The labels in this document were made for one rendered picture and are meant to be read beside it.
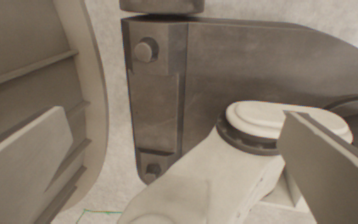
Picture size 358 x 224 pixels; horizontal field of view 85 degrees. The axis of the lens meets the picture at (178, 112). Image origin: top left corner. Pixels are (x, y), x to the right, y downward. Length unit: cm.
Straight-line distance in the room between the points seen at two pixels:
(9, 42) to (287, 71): 64
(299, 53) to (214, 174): 31
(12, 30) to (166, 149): 49
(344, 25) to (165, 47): 47
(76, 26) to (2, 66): 24
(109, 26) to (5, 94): 34
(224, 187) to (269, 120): 14
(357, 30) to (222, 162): 52
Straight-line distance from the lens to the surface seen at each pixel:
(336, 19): 68
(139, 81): 49
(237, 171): 32
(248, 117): 36
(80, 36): 74
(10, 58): 63
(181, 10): 44
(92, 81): 77
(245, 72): 47
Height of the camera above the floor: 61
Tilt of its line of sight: 58 degrees down
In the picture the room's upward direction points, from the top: 159 degrees counter-clockwise
